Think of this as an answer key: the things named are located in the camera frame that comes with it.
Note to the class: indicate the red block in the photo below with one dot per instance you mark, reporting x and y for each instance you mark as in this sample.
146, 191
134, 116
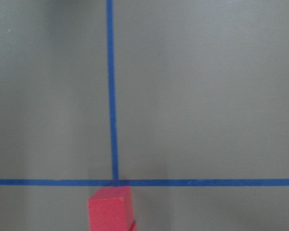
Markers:
111, 209

